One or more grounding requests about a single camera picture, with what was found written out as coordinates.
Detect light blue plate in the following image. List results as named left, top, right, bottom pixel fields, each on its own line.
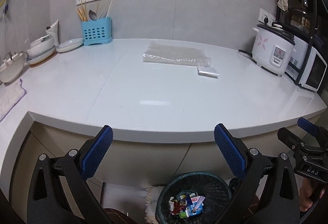
left=56, top=38, right=84, bottom=53

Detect right hand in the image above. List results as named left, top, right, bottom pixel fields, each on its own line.
left=299, top=178, right=320, bottom=212

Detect white rice cooker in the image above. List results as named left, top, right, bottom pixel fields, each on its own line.
left=251, top=24, right=295, bottom=76

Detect white dish cloth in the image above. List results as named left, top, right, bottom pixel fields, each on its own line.
left=1, top=78, right=27, bottom=121

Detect white pitcher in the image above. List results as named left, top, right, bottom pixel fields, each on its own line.
left=46, top=19, right=59, bottom=46

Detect blue white milk carton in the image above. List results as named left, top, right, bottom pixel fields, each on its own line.
left=186, top=197, right=205, bottom=217

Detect small clear plastic bag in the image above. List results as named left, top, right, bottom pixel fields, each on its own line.
left=197, top=66, right=220, bottom=78

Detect clear bubble wrap sheet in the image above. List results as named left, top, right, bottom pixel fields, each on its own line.
left=142, top=41, right=211, bottom=67

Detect white mop head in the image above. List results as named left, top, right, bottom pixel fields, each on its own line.
left=145, top=186, right=165, bottom=224

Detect green mesh trash bin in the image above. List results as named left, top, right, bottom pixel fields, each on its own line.
left=155, top=172, right=231, bottom=223

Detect white wall socket right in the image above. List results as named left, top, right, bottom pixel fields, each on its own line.
left=258, top=8, right=276, bottom=26

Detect white microwave oven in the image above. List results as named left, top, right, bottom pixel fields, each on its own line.
left=285, top=36, right=327, bottom=92

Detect black kitchen rack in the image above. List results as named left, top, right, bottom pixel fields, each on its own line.
left=276, top=0, right=327, bottom=86

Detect white stacked bowls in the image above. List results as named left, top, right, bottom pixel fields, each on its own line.
left=26, top=35, right=57, bottom=67

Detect blue utensil holder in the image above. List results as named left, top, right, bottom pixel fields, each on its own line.
left=81, top=17, right=112, bottom=46

